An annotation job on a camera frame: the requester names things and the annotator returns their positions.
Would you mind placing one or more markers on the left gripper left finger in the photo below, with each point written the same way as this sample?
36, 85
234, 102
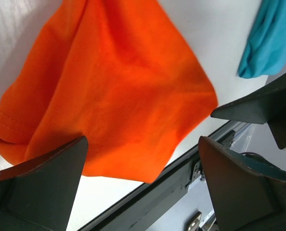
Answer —
38, 195

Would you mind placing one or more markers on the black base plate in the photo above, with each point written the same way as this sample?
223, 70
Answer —
142, 207

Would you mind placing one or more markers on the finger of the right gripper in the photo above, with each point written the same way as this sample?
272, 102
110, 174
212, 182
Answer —
265, 105

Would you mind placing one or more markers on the teal folded t shirt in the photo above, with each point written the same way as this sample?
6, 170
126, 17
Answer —
265, 50

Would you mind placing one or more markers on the orange t shirt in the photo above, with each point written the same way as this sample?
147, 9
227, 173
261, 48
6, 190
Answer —
115, 71

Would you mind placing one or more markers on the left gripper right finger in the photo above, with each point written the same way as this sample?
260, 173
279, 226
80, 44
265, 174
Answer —
247, 193

